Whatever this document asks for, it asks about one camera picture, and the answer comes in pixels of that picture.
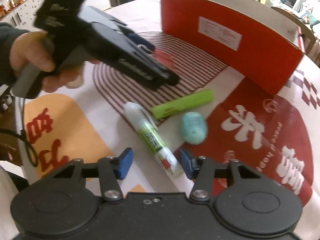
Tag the person's left hand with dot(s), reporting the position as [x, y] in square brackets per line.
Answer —
[32, 52]

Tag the red packet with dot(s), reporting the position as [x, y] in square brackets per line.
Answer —
[163, 58]

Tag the green highlighter pen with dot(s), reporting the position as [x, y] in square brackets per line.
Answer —
[182, 103]

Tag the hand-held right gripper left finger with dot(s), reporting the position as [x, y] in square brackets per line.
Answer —
[125, 162]

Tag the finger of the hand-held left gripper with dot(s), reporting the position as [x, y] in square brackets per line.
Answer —
[140, 41]
[155, 76]

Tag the wooden chair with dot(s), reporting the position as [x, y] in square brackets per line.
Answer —
[300, 25]

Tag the teal oval soap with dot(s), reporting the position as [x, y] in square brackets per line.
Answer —
[193, 128]

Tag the red cardboard box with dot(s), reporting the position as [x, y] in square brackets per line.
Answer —
[225, 45]

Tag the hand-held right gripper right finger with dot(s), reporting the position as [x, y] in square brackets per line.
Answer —
[186, 162]

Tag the white green marker pen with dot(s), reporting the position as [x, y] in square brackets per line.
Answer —
[152, 137]

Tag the person's left forearm dark sleeve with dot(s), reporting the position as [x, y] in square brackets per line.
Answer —
[10, 42]

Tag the white perforated cabinet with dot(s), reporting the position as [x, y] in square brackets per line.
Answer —
[25, 12]

